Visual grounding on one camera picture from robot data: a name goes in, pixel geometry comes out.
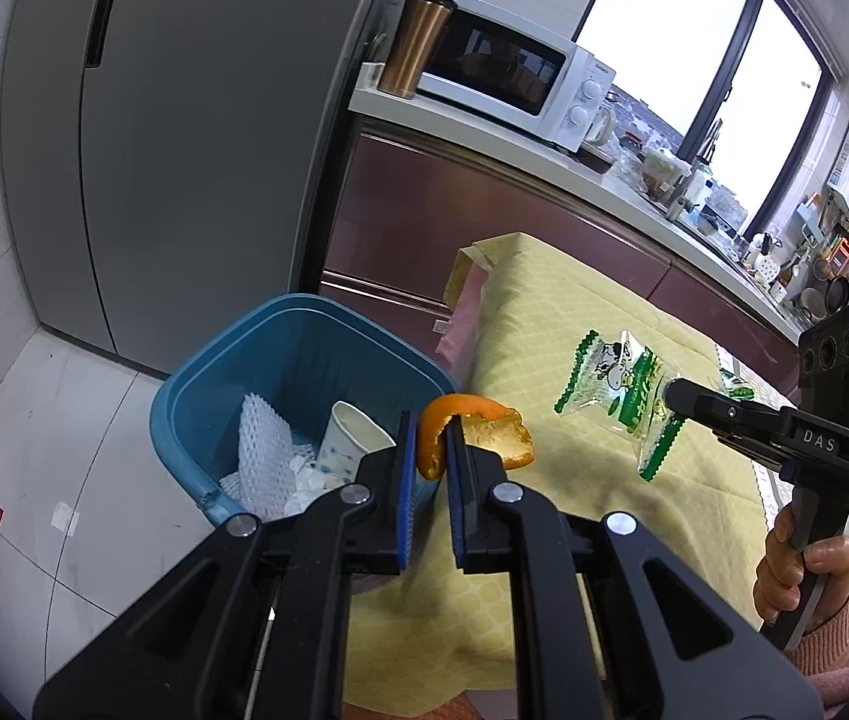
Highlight blue plastic bin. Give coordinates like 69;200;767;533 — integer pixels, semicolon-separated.
150;294;463;530

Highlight yellow quilted tablecloth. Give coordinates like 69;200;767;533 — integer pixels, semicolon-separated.
340;232;779;718

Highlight maroon kitchen cabinets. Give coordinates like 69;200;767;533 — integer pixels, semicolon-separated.
317;127;802;392

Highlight green white snack packet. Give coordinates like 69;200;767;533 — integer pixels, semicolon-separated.
553;328;688;482

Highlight white lace table cover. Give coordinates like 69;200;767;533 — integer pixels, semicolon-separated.
715;347;796;535

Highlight person's right forearm pink sleeve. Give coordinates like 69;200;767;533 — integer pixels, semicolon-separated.
782;591;849;715

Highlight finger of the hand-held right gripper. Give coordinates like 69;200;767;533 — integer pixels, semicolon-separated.
660;379;798;457

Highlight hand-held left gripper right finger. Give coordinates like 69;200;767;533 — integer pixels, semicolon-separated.
445;418;824;720

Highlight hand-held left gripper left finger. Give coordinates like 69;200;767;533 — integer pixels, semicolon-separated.
32;411;421;720

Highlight dark framed window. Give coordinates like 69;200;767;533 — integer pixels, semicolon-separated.
574;0;847;241

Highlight white kitchen countertop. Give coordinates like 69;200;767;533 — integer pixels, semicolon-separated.
349;81;809;340

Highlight metal sink faucet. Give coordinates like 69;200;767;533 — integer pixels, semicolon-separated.
666;118;725;221

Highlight person's right hand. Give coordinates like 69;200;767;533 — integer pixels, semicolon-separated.
752;504;849;627

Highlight white microwave oven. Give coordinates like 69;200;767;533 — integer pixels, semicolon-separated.
416;0;617;154

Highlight copper travel tumbler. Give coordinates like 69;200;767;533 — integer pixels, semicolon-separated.
377;0;458;101

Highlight pink cloth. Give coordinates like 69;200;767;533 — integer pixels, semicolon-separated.
435;270;487;385

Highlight white foam fruit net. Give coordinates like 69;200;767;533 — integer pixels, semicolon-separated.
218;392;314;523

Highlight grey refrigerator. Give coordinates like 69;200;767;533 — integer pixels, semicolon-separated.
0;0;404;380

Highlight orange peel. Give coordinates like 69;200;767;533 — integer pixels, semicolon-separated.
418;393;535;481

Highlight crumpled white tissue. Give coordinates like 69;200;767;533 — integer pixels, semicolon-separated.
284;441;352;518

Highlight white paper cup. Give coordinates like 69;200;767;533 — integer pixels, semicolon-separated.
317;400;398;482

